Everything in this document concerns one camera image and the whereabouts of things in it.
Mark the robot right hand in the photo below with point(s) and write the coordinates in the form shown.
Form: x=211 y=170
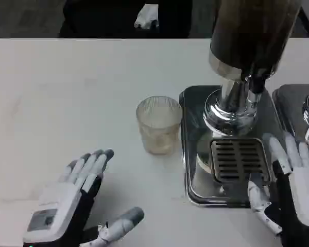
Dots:
x=293 y=190

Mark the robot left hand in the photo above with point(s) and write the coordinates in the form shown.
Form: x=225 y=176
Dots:
x=67 y=195

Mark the steel drip tray with grid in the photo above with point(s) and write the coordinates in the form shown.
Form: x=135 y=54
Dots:
x=216 y=154

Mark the clear ribbed glass cup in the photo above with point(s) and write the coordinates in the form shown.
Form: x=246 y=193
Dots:
x=158 y=123

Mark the dark drink dispenser with tap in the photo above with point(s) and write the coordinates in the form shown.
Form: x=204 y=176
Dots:
x=243 y=67

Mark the person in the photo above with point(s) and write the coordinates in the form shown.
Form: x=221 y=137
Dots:
x=126 y=18

